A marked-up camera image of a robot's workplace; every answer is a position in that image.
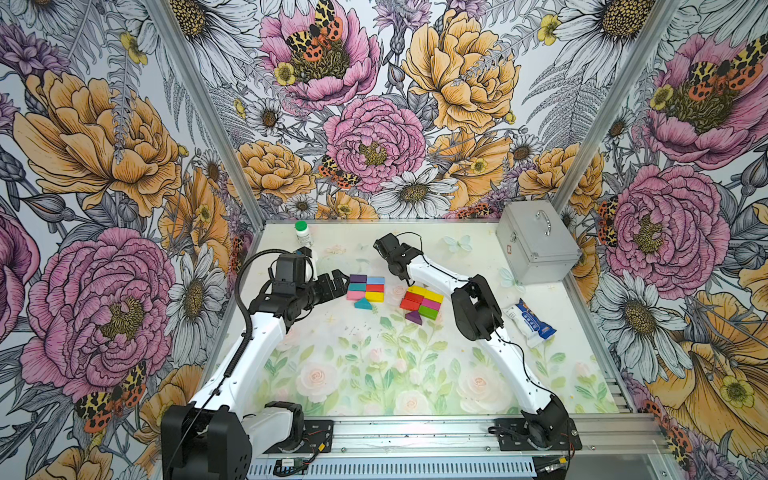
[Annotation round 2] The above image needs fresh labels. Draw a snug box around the silver metal first-aid case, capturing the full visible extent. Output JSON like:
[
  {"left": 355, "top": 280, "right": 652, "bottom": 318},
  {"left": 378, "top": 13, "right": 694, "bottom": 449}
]
[{"left": 496, "top": 200, "right": 581, "bottom": 285}]

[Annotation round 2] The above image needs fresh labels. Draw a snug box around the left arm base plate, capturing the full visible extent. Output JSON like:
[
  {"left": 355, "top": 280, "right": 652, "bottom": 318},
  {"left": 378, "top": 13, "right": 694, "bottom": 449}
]
[{"left": 265, "top": 419, "right": 335, "bottom": 455}]

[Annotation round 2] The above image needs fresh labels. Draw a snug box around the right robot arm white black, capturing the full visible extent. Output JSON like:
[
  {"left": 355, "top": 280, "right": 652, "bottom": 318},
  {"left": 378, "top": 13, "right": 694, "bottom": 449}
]
[{"left": 373, "top": 233, "right": 577, "bottom": 453}]

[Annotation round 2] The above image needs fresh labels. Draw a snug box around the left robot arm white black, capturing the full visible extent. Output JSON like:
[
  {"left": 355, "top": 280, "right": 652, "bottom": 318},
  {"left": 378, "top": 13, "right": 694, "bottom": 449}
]
[{"left": 160, "top": 247, "right": 350, "bottom": 479}]

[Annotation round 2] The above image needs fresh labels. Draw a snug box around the small circuit board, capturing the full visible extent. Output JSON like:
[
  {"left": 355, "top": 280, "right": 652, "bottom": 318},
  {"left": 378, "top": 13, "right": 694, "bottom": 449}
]
[{"left": 272, "top": 458, "right": 306, "bottom": 478}]

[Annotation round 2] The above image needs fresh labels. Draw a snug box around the pink block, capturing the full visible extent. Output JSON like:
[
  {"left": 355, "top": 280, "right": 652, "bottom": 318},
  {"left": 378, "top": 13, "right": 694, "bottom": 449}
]
[{"left": 346, "top": 291, "right": 366, "bottom": 301}]

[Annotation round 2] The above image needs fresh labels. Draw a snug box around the white bottle green cap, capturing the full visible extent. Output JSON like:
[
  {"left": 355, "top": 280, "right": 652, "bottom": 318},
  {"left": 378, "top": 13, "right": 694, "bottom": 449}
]
[{"left": 294, "top": 220, "right": 313, "bottom": 247}]

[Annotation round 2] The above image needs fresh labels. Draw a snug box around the yellow block long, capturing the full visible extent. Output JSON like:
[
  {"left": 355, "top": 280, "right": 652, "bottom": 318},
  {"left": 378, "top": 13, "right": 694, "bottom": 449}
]
[{"left": 408, "top": 285, "right": 427, "bottom": 297}]

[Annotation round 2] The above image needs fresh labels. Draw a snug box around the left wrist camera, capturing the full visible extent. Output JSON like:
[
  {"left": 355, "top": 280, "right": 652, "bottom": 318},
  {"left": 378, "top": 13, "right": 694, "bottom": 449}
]
[{"left": 274, "top": 247, "right": 314, "bottom": 284}]

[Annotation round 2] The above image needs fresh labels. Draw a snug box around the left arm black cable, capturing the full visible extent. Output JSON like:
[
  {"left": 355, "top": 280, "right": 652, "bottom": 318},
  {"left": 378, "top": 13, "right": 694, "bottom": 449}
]
[{"left": 235, "top": 248, "right": 289, "bottom": 361}]

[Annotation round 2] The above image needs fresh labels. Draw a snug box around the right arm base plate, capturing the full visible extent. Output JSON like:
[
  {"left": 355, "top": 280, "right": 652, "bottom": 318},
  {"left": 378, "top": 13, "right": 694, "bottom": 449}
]
[{"left": 487, "top": 417, "right": 583, "bottom": 453}]

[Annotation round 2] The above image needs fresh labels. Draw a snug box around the purple triangle block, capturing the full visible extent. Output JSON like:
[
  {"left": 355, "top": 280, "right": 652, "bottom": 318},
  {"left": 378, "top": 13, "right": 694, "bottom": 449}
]
[{"left": 404, "top": 311, "right": 423, "bottom": 325}]

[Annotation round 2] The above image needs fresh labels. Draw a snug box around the green block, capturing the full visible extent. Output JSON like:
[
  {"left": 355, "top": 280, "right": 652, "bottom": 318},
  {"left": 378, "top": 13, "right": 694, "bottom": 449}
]
[{"left": 418, "top": 305, "right": 439, "bottom": 320}]

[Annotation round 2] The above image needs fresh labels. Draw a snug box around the aluminium front rail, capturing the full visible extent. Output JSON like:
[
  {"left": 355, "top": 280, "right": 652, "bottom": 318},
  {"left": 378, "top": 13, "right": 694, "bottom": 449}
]
[{"left": 244, "top": 414, "right": 685, "bottom": 479}]

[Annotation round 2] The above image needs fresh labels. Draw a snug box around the magenta block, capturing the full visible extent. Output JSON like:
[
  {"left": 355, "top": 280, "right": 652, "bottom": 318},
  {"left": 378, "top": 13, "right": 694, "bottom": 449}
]
[{"left": 421, "top": 298, "right": 441, "bottom": 311}]

